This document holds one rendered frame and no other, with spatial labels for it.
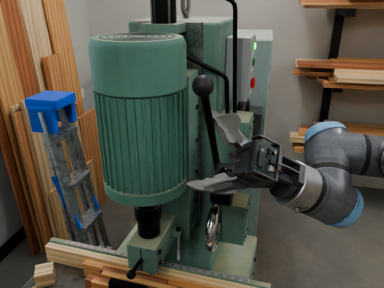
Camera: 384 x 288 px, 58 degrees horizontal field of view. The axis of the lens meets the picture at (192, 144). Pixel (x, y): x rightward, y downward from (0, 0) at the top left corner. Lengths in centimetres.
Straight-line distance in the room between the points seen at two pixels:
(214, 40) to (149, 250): 48
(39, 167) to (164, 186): 162
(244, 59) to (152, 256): 51
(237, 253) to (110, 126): 71
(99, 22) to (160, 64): 273
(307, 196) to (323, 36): 240
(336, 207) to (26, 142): 180
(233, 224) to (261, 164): 37
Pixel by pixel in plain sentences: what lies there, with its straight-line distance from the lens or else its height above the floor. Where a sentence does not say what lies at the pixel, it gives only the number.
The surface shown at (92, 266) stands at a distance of 96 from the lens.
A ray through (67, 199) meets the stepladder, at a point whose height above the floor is 69.
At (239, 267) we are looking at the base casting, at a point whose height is 80.
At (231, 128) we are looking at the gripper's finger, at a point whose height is 135.
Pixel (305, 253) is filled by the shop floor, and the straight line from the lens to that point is 251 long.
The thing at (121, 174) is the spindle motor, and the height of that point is 127.
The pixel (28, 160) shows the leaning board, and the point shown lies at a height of 69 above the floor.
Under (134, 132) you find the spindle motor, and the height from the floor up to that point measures 135.
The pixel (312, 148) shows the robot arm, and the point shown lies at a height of 127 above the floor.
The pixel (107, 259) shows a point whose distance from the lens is 96.
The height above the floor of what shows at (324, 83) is 103.
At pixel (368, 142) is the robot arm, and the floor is 129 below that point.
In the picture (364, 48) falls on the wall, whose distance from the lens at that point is 306.
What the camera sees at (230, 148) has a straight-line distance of 84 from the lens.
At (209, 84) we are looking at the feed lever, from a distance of 54.
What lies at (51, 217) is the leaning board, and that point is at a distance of 239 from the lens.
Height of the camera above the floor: 157
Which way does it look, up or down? 23 degrees down
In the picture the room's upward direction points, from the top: straight up
